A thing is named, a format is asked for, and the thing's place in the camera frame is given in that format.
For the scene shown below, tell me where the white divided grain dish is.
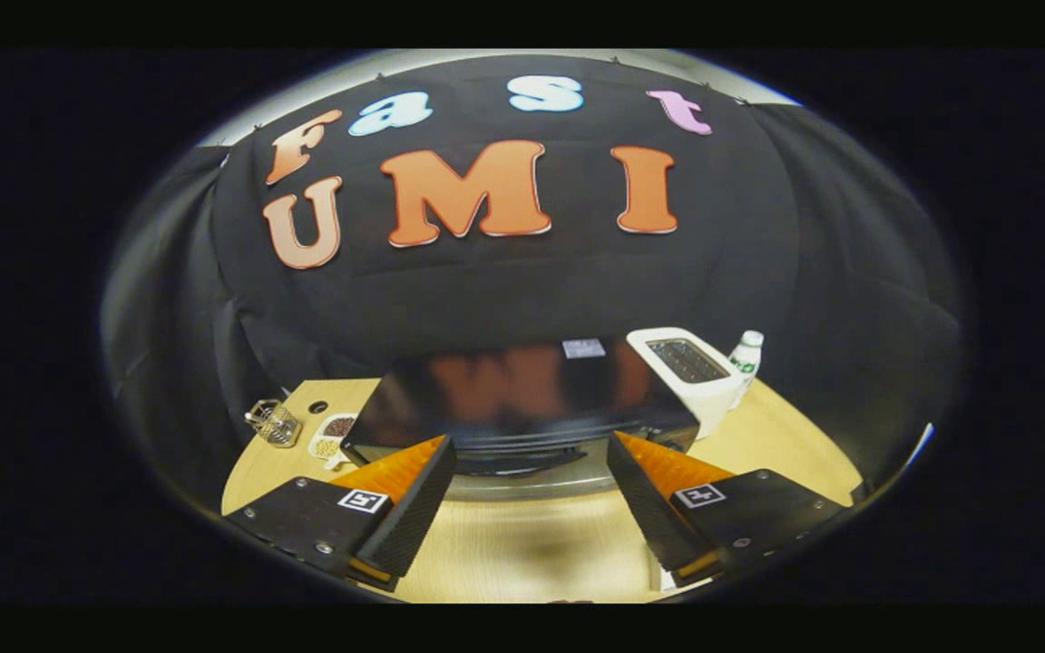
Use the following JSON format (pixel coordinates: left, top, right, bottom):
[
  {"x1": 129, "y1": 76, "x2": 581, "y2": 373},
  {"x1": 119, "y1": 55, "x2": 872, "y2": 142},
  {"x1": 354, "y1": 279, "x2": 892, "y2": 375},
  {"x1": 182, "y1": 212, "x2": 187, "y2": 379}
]
[{"x1": 308, "y1": 413, "x2": 360, "y2": 471}]

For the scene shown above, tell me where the black toaster oven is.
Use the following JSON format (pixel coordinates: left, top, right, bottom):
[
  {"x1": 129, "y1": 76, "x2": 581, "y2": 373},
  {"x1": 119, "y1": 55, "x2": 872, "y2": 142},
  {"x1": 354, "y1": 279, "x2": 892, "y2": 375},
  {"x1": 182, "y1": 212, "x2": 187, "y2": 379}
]
[{"x1": 341, "y1": 337, "x2": 701, "y2": 502}]

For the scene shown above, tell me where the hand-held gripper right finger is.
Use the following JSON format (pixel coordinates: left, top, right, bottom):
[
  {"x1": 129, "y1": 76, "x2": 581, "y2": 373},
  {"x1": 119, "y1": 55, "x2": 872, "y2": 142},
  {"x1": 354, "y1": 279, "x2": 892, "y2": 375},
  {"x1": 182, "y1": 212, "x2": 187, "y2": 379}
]
[{"x1": 606, "y1": 432, "x2": 851, "y2": 590}]

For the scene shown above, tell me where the white pop-up toaster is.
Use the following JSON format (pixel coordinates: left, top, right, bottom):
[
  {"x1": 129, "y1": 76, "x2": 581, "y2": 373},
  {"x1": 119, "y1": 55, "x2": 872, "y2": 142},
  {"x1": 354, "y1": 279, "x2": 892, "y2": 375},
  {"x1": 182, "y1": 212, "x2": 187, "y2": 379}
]
[{"x1": 626, "y1": 326, "x2": 746, "y2": 441}]

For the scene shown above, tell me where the wire mesh holder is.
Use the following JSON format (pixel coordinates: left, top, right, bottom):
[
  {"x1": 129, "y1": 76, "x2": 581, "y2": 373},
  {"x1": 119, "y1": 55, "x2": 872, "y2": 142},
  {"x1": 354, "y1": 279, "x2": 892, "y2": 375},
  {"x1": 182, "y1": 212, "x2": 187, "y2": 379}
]
[{"x1": 245, "y1": 398, "x2": 303, "y2": 449}]

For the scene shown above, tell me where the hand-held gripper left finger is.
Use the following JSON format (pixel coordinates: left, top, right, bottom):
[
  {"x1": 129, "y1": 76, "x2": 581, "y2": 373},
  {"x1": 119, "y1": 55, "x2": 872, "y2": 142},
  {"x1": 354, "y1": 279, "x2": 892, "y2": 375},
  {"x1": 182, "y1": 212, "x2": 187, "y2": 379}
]
[{"x1": 223, "y1": 434, "x2": 460, "y2": 593}]

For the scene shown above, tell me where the white bottle green label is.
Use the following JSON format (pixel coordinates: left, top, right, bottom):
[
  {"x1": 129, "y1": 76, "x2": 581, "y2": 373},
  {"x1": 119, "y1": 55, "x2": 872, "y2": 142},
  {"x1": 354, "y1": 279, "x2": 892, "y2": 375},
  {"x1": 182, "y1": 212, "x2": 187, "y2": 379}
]
[{"x1": 728, "y1": 330, "x2": 766, "y2": 411}]

